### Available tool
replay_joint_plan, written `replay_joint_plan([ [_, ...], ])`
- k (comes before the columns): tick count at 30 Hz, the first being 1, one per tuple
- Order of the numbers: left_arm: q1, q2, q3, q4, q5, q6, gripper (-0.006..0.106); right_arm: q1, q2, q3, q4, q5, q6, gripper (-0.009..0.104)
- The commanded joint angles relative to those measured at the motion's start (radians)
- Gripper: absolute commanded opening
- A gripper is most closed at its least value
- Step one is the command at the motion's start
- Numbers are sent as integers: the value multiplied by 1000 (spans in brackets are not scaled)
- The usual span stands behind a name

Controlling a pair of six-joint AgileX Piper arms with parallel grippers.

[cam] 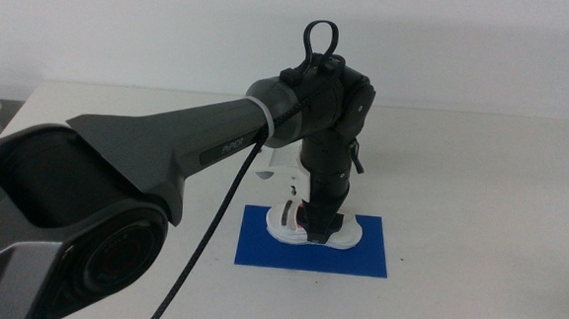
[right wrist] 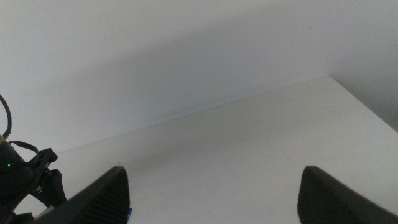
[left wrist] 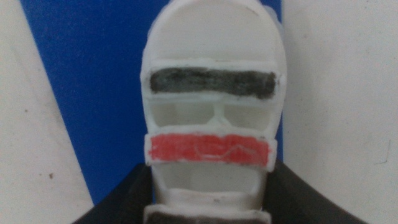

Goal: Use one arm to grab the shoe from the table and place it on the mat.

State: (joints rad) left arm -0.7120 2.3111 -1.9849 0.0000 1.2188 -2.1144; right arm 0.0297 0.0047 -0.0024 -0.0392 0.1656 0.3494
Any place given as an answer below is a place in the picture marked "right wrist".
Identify black cable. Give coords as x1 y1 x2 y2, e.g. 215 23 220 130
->
8 140 40 156
0 94 13 140

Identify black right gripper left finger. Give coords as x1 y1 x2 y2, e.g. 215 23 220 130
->
32 165 131 224

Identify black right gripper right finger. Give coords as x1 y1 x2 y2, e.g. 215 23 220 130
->
297 165 398 224

